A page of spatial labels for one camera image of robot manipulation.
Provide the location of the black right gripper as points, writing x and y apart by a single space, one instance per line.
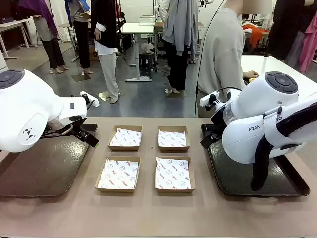
217 121

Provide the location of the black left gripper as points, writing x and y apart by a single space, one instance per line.
78 121

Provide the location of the brown cardboard donut box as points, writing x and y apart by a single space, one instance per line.
123 148
173 149
116 192
173 192

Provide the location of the yellow glazed donut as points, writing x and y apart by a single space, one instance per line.
251 80

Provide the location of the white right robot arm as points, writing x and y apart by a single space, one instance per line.
267 116

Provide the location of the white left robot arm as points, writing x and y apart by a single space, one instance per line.
24 111

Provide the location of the dark grey plastic tray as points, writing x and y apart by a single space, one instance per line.
230 173

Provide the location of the brown plastic tray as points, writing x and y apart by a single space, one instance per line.
49 168

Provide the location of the person's right hand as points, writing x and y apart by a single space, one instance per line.
250 74

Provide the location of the person in beige sweatshirt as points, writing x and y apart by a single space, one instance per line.
220 62

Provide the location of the brown cardboard carton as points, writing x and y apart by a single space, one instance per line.
92 53

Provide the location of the black stool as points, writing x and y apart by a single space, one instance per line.
147 62

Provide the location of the figure in blue top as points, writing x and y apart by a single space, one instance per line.
83 37

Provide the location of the large white table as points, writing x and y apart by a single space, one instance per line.
277 64

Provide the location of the figure in black jacket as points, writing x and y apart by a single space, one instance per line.
105 29

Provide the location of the figure in grey hoodie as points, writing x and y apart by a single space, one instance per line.
178 29

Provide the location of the white cylindrical appliance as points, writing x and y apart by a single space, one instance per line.
2 60

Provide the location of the orange cloth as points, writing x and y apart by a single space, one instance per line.
257 34

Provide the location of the mannequin with purple cloth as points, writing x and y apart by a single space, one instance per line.
44 29

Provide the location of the white standing desk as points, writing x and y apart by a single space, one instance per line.
138 28

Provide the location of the clear acrylic box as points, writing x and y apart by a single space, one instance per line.
146 21

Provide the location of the black hanging garment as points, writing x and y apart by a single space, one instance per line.
282 27

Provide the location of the small white desk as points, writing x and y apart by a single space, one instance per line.
15 24

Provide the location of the pink garment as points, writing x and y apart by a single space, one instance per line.
309 44

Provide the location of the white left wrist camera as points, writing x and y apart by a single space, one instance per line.
94 102

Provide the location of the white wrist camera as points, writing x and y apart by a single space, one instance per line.
94 102
208 99

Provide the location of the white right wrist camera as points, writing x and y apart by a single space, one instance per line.
208 99

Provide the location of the brass floor base plate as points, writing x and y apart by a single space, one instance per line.
80 77
104 96

